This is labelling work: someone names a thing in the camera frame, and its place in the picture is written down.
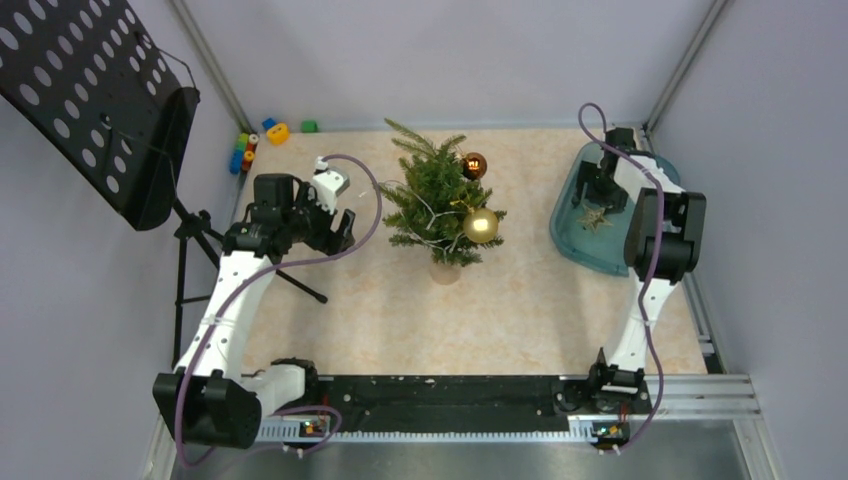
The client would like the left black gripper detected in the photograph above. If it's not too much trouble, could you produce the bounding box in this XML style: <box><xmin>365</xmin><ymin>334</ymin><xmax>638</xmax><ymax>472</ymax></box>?
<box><xmin>282</xmin><ymin>182</ymin><xmax>354</xmax><ymax>259</ymax></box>

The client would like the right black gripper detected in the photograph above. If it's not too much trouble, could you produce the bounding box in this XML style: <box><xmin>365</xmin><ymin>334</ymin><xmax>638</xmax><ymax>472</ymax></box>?
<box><xmin>571</xmin><ymin>162</ymin><xmax>626</xmax><ymax>217</ymax></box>

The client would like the silver star ornament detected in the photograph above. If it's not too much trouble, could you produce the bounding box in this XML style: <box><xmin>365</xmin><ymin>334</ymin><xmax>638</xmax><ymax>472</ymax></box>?
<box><xmin>576</xmin><ymin>204</ymin><xmax>614</xmax><ymax>234</ymax></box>

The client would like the small green christmas tree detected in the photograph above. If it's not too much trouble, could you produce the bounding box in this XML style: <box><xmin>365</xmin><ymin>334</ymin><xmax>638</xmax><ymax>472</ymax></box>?
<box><xmin>383</xmin><ymin>118</ymin><xmax>507</xmax><ymax>286</ymax></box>

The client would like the gold bauble ornament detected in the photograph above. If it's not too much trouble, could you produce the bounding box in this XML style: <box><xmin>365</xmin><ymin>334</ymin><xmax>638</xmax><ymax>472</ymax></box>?
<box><xmin>451</xmin><ymin>200</ymin><xmax>499</xmax><ymax>244</ymax></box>

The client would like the copper bauble ornament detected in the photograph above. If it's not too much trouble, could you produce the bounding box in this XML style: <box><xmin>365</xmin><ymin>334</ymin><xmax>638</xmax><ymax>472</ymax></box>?
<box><xmin>461</xmin><ymin>152</ymin><xmax>488</xmax><ymax>181</ymax></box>

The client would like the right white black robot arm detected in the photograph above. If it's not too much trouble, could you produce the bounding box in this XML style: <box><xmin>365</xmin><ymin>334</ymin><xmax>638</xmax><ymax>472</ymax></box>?
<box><xmin>571</xmin><ymin>127</ymin><xmax>707</xmax><ymax>412</ymax></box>

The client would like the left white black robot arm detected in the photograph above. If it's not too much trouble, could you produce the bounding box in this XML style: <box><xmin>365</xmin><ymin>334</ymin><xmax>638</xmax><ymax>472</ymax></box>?
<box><xmin>152</xmin><ymin>168</ymin><xmax>355</xmax><ymax>449</ymax></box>

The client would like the green toy block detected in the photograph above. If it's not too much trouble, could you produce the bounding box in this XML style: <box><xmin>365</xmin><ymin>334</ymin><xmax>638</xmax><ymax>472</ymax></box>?
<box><xmin>300</xmin><ymin>119</ymin><xmax>320</xmax><ymax>134</ymax></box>

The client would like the yellow toy block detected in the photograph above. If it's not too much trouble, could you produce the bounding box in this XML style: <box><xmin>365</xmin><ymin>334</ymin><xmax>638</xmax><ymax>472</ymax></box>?
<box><xmin>266</xmin><ymin>122</ymin><xmax>290</xmax><ymax>146</ymax></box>

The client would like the stacked colourful brick toy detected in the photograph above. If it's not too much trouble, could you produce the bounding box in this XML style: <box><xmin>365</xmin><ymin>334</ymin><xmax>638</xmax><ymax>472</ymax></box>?
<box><xmin>228</xmin><ymin>133</ymin><xmax>260</xmax><ymax>175</ymax></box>

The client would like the black perforated music stand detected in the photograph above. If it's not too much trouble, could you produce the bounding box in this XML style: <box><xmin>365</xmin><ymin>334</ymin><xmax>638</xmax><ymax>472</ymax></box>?
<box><xmin>0</xmin><ymin>0</ymin><xmax>329</xmax><ymax>362</ymax></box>

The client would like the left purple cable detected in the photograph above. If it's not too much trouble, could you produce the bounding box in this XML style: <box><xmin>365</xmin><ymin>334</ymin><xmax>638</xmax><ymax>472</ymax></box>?
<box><xmin>174</xmin><ymin>153</ymin><xmax>384</xmax><ymax>470</ymax></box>

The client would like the purple cable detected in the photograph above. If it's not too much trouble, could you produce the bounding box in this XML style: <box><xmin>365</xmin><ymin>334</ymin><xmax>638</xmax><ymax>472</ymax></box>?
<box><xmin>174</xmin><ymin>153</ymin><xmax>384</xmax><ymax>470</ymax></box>
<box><xmin>577</xmin><ymin>101</ymin><xmax>666</xmax><ymax>454</ymax></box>

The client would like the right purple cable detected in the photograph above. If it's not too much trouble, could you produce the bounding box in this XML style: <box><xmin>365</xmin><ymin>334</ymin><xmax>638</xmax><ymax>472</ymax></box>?
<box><xmin>577</xmin><ymin>101</ymin><xmax>666</xmax><ymax>454</ymax></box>

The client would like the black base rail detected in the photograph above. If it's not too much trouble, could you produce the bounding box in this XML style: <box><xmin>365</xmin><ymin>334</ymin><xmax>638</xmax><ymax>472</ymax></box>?
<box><xmin>291</xmin><ymin>375</ymin><xmax>652</xmax><ymax>438</ymax></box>

